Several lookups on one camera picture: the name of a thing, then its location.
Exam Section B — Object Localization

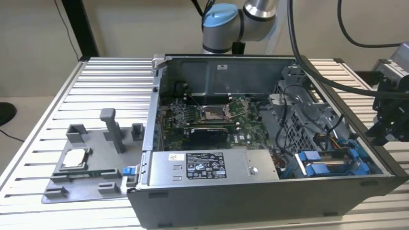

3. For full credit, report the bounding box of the hard disk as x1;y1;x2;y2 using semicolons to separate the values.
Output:
294;147;372;178

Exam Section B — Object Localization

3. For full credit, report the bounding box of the silver CPU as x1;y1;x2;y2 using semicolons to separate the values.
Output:
61;149;89;168

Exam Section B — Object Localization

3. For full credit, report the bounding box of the black curved cable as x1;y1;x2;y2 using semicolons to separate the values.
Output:
337;0;404;48

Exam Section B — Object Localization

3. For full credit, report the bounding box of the open grey PC case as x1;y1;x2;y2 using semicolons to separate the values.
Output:
125;53;409;228

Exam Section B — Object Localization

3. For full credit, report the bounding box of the black metal frame post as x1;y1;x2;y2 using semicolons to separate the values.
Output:
55;0;99;58

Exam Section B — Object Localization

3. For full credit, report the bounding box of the yellow black power wire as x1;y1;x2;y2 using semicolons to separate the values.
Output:
313;133;350;151

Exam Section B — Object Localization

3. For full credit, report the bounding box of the green motherboard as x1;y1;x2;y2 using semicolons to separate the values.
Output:
157;95;272;153

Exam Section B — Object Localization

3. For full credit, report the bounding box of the CPU socket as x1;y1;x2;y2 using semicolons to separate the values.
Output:
200;104;233;120

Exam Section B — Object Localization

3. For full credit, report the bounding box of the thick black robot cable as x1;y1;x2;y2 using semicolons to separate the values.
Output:
285;0;381;98

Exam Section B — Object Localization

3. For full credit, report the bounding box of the grey parts rack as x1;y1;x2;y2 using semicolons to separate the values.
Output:
41;107;144;204

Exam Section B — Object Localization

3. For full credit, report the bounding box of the grey metal drive cage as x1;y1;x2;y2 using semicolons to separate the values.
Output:
268;64;362;154

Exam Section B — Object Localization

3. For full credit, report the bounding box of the metal socket cover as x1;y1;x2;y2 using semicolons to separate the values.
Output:
231;98;253;117

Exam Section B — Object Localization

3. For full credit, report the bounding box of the black round object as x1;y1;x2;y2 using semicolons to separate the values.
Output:
0;102;17;126

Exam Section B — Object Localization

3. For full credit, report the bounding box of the thin metal locking lever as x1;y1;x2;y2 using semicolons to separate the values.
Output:
185;92;207;111

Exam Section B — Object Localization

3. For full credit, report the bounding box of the thin black cable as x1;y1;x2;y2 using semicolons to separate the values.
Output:
191;0;213;19

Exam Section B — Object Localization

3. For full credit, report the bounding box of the silver power supply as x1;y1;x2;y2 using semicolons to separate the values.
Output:
148;148;278;187

